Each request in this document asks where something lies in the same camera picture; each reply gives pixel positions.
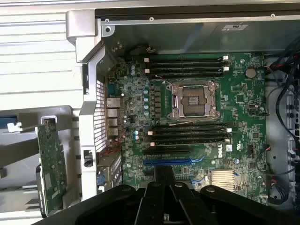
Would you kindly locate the short black expansion slot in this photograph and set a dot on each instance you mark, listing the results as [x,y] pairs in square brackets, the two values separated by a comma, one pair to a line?
[148,173]

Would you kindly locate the black RAM slot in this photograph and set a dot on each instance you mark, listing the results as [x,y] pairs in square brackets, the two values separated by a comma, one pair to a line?
[187,75]
[187,69]
[187,57]
[189,126]
[189,131]
[187,63]
[189,142]
[189,137]

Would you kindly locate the metal socket cover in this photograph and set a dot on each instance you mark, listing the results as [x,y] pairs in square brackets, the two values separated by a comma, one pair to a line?
[209,100]

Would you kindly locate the graphics card with black shroud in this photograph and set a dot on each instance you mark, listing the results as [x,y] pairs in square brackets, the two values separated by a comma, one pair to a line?
[50,159]

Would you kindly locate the blue expansion slot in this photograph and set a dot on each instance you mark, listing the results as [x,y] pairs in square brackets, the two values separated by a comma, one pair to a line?
[168,162]

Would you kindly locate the silver finned heatsink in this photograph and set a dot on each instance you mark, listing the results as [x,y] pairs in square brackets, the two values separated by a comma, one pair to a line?
[222,180]

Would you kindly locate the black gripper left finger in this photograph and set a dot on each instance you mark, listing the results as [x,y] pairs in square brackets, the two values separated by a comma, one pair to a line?
[150,204]

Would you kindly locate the green motherboard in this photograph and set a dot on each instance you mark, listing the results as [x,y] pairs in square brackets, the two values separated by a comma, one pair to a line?
[234,117]

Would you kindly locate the open grey PC case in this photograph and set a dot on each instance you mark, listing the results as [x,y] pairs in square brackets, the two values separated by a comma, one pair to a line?
[87,140]

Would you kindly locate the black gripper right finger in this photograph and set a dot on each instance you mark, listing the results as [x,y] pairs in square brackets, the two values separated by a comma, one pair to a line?
[187,201]

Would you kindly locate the long black expansion slot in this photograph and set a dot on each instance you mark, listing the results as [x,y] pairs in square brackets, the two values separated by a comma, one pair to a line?
[166,152]

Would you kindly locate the grey parts rack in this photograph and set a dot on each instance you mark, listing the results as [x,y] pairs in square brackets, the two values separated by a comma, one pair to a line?
[25,145]

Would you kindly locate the thin metal locking lever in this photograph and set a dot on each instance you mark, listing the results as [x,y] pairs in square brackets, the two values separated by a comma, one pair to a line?
[179,123]
[165,80]

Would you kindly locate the CPU socket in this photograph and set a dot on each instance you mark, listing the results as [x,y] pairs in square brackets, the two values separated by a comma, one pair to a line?
[193,100]

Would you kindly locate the round coin battery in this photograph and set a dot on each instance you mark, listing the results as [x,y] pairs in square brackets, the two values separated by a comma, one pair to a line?
[250,72]

